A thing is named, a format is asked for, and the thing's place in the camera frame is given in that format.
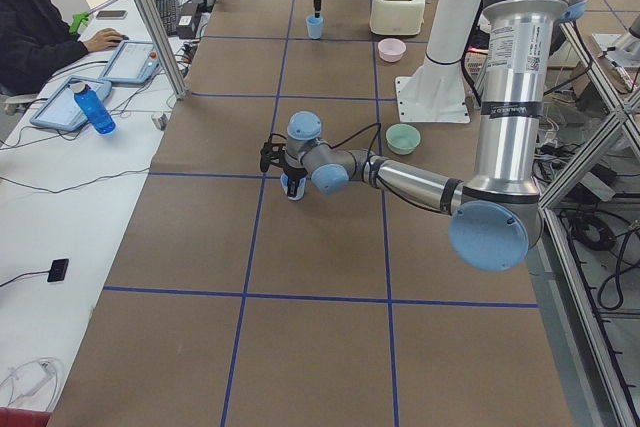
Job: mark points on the far teach pendant tablet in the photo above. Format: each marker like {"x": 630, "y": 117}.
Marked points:
{"x": 132, "y": 63}

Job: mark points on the aluminium frame post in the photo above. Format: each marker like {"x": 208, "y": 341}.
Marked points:
{"x": 152, "y": 22}

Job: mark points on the black keyboard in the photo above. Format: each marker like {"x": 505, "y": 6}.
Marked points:
{"x": 168, "y": 12}

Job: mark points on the near teach pendant tablet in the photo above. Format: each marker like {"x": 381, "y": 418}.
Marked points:
{"x": 61, "y": 112}

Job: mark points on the teach pendant tablet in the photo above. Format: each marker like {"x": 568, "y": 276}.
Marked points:
{"x": 61, "y": 112}
{"x": 132, "y": 63}

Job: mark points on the person's hand on mouse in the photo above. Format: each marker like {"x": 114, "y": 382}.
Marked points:
{"x": 103, "y": 40}

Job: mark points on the green plastic bowl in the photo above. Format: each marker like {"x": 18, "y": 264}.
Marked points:
{"x": 402, "y": 139}

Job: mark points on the seated person in black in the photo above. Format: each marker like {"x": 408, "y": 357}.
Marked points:
{"x": 35, "y": 43}

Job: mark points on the black smartphone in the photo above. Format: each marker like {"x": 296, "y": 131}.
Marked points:
{"x": 111, "y": 14}

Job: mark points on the pink plastic bowl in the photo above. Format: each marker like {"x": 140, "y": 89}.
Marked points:
{"x": 391, "y": 50}

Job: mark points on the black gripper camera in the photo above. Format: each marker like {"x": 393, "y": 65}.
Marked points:
{"x": 272, "y": 153}

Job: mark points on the cream white toaster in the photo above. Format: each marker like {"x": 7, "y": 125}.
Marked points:
{"x": 397, "y": 18}

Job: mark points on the small black box device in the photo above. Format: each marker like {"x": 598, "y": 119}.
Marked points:
{"x": 58, "y": 270}

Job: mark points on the blue water bottle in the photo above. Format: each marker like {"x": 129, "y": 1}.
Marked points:
{"x": 92, "y": 107}

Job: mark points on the light blue cup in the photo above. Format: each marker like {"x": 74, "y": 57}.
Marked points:
{"x": 283, "y": 185}
{"x": 314, "y": 26}

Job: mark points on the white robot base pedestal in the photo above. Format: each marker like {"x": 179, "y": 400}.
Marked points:
{"x": 436, "y": 92}

